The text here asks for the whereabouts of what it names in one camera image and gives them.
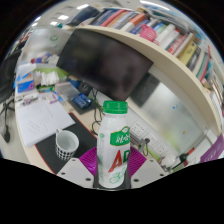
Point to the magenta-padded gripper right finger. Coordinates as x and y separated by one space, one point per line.
150 171

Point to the white tissue packs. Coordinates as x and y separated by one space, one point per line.
50 78

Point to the black office chair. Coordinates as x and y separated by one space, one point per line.
8 83

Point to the small blue box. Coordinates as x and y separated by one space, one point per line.
82 100

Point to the beige shelf with books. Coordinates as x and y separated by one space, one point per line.
173 63

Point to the clear plastic box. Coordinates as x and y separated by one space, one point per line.
66 90

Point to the white lidded jar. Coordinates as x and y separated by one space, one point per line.
167 162

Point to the white wall socket with plug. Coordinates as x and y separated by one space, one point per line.
150 138

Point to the white paper sheets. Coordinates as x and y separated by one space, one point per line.
41 121

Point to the black white checkered mug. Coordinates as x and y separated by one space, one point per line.
66 145

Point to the black red-edged desk mat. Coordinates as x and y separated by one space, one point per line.
48 150

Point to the white drink bottle green cap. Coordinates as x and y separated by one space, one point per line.
113 150

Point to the black computer monitor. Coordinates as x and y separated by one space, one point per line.
103 63

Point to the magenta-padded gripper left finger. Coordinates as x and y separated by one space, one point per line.
71 171

